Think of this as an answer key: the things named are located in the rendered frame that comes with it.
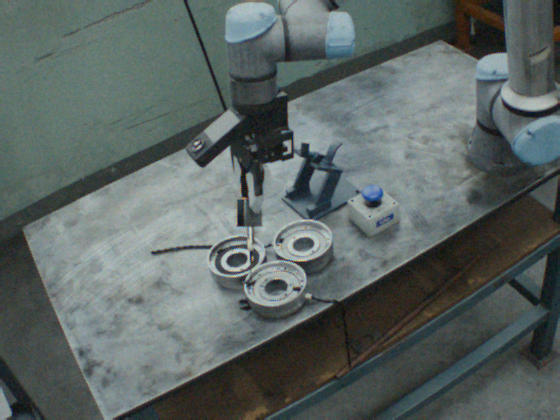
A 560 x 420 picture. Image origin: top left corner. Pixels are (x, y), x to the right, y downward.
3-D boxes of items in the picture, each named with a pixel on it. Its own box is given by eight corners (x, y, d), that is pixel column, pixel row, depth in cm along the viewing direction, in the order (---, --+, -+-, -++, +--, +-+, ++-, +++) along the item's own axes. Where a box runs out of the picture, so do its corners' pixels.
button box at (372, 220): (370, 238, 129) (369, 218, 126) (349, 218, 134) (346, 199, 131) (405, 219, 131) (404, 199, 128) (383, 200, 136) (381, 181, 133)
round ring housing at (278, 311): (239, 315, 119) (234, 300, 116) (261, 272, 126) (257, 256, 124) (297, 326, 115) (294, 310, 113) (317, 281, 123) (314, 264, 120)
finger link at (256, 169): (267, 198, 115) (262, 149, 111) (259, 201, 115) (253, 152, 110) (254, 186, 119) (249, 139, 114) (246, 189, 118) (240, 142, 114)
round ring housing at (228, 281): (200, 278, 127) (194, 262, 125) (237, 243, 133) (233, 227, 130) (243, 301, 122) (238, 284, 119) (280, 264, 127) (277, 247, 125)
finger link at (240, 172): (272, 195, 125) (273, 154, 119) (242, 206, 123) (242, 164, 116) (264, 185, 127) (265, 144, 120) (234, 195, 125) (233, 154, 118)
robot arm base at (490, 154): (501, 125, 149) (502, 88, 143) (548, 156, 139) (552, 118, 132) (453, 151, 145) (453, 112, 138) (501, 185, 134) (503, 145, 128)
